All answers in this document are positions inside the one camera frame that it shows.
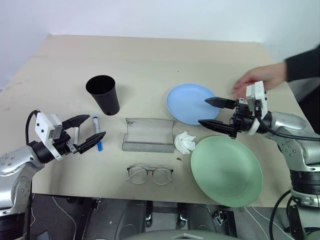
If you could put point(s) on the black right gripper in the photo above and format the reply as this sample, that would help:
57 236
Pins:
241 120

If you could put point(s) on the black plastic cup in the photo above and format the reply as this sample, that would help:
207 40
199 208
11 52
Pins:
107 102

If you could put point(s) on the blue plate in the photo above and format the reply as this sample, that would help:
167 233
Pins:
187 105

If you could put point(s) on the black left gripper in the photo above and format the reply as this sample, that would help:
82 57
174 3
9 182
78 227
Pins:
62 145

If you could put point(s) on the white marker with blue cap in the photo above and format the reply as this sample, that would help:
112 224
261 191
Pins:
96 127

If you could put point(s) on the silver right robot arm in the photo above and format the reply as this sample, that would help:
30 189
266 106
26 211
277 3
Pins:
287 122

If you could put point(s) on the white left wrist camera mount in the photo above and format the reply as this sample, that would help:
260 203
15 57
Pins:
43 125

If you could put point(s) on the black table clamp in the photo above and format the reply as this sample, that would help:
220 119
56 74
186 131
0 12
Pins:
182 213

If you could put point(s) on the grey open glasses case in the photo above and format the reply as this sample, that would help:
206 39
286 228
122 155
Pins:
147 135

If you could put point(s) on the person's bare hand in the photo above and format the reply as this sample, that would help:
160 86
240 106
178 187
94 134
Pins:
270 75

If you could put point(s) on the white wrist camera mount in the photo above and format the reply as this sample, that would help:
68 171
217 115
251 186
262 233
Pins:
43 125
258 90

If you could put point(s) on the dark grey rounded cover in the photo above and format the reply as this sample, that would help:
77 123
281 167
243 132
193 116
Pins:
201 217
132 220

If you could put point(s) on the crumpled white tissue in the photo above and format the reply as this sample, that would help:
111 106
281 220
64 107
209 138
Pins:
183 142

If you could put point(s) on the person's black-sleeved forearm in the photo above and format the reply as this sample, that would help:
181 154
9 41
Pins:
305 65

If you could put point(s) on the green plate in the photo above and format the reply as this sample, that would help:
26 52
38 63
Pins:
225 172

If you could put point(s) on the clear-framed eyeglasses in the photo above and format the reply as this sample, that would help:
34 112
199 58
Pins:
151 170

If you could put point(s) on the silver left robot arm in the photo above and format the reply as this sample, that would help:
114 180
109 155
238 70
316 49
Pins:
15 160

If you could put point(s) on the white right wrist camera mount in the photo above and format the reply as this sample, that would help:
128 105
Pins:
258 90

